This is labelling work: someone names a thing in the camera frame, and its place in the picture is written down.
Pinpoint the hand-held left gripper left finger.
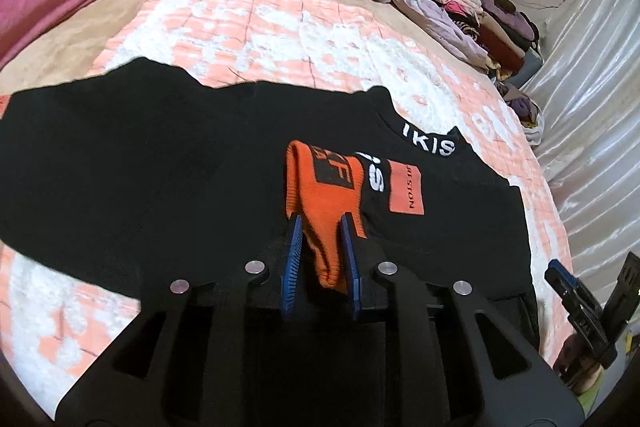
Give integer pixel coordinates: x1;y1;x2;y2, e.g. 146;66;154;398
55;213;306;427

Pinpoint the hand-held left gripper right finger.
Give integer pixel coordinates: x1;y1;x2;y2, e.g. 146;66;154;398
340;212;587;427

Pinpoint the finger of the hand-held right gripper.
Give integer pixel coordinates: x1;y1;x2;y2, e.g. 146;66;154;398
544;259;591;308
604;252;640;340

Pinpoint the black sweater with orange cuffs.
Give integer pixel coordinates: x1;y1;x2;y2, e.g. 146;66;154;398
0;57;542;358

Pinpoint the pile of folded clothes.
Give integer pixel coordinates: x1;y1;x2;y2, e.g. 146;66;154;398
390;0;547;146

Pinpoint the white satin curtain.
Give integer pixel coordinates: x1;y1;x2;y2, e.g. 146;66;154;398
517;0;640;290

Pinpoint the pink white checked blanket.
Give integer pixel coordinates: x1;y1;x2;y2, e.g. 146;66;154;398
0;0;573;390

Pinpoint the lilac garment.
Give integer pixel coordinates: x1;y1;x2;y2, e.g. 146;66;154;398
327;0;493;68

